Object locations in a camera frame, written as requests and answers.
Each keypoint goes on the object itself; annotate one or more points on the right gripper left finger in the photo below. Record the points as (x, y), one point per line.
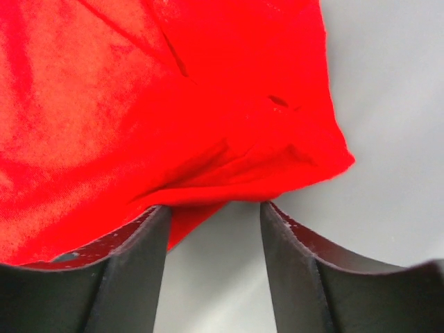
(109, 285)

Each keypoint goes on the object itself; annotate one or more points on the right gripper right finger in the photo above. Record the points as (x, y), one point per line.
(319, 286)

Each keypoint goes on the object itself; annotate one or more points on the red t shirt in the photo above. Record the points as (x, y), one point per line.
(109, 107)

